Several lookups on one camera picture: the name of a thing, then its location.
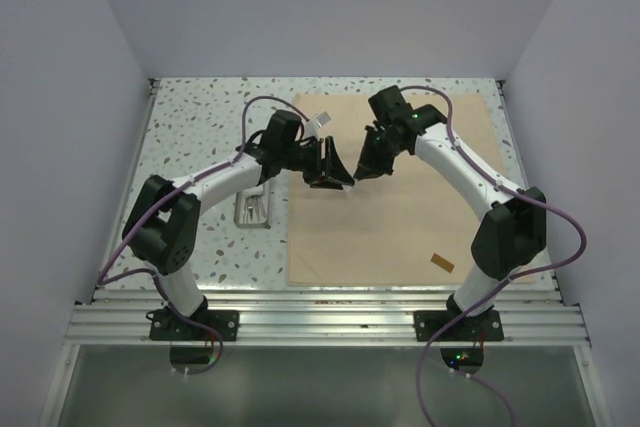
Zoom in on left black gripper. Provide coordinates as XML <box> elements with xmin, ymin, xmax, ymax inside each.
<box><xmin>281</xmin><ymin>136</ymin><xmax>354</xmax><ymax>190</ymax></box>

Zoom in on long surgical scissors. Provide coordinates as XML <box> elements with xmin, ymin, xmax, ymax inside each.
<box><xmin>243</xmin><ymin>196</ymin><xmax>266</xmax><ymax>224</ymax></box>

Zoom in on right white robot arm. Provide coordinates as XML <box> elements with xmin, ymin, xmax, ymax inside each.
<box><xmin>353</xmin><ymin>86</ymin><xmax>547</xmax><ymax>340</ymax></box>

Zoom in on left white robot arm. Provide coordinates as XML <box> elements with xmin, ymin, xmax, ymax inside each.
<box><xmin>122</xmin><ymin>110</ymin><xmax>354</xmax><ymax>340</ymax></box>

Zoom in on beige surgical cloth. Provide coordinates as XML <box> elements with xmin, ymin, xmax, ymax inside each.
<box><xmin>287</xmin><ymin>93</ymin><xmax>507</xmax><ymax>287</ymax></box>

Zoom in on metal instrument tray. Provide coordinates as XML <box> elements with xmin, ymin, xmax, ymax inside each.
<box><xmin>234</xmin><ymin>181</ymin><xmax>271</xmax><ymax>229</ymax></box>

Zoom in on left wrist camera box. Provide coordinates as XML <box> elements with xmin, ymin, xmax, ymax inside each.
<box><xmin>312</xmin><ymin>112</ymin><xmax>331</xmax><ymax>129</ymax></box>

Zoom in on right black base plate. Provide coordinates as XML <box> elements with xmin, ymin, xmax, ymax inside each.
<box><xmin>413</xmin><ymin>309</ymin><xmax>505</xmax><ymax>342</ymax></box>

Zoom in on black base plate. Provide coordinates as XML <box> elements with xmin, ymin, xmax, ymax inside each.
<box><xmin>145</xmin><ymin>308</ymin><xmax>240</xmax><ymax>342</ymax></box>
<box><xmin>413</xmin><ymin>309</ymin><xmax>505</xmax><ymax>342</ymax></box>

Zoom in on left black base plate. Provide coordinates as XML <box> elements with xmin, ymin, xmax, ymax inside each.
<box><xmin>145</xmin><ymin>308</ymin><xmax>240</xmax><ymax>342</ymax></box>

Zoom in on aluminium mounting rail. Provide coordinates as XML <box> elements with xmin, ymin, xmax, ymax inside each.
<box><xmin>65</xmin><ymin>289</ymin><xmax>590</xmax><ymax>347</ymax></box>

